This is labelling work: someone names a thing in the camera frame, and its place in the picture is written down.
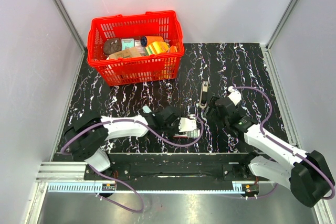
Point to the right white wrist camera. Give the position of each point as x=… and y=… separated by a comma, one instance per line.
x=234, y=95

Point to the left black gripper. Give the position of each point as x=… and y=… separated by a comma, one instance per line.
x=176, y=130

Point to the orange cylindrical can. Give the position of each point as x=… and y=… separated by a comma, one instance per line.
x=146, y=40

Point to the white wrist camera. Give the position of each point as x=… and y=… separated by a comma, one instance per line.
x=234, y=95
x=187, y=124

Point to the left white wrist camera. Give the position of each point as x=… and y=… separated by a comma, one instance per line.
x=187, y=124

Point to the white black stapler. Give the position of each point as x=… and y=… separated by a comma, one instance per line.
x=203, y=95

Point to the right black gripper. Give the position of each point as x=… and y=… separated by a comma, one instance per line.
x=213, y=116

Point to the brown round cookie pack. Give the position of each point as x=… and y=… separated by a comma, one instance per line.
x=111, y=46

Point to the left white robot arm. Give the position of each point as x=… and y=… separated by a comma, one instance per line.
x=86, y=134

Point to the orange snack packet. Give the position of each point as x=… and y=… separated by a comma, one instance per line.
x=173, y=49

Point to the red white staples box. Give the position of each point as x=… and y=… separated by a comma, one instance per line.
x=189, y=134

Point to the aluminium frame rail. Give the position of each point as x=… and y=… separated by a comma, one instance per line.
x=77, y=177

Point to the teal white small box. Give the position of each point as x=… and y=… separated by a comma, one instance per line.
x=127, y=43

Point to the brown cardboard box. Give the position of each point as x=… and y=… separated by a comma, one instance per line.
x=125, y=54

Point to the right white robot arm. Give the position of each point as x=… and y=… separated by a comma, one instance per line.
x=305, y=174

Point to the yellow green striped box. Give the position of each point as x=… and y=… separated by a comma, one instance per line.
x=156, y=48

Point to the small light blue stapler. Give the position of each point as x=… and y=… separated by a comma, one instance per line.
x=146, y=109

